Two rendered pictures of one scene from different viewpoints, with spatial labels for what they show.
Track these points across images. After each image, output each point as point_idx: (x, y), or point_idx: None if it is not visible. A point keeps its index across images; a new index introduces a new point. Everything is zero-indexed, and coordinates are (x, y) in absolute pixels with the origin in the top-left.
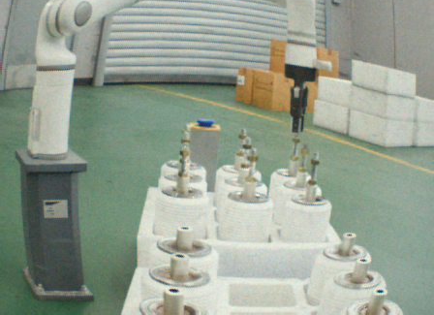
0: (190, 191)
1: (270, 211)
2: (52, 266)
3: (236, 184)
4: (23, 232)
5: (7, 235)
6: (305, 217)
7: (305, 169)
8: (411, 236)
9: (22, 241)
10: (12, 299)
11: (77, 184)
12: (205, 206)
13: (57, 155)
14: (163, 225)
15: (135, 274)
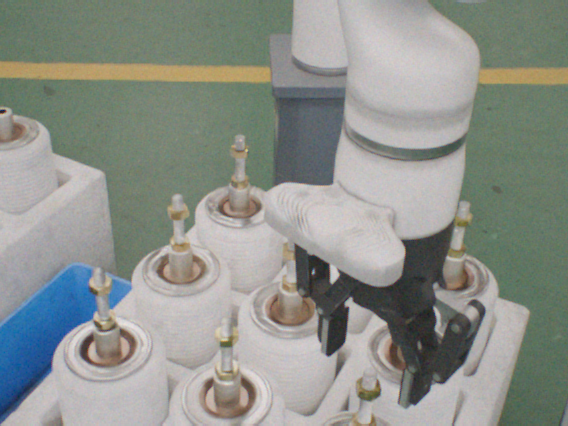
0: (242, 216)
1: (138, 301)
2: (273, 187)
3: (267, 286)
4: (560, 241)
5: (530, 214)
6: None
7: (215, 367)
8: None
9: (504, 232)
10: (263, 186)
11: (297, 117)
12: (203, 235)
13: (293, 56)
14: None
15: (78, 163)
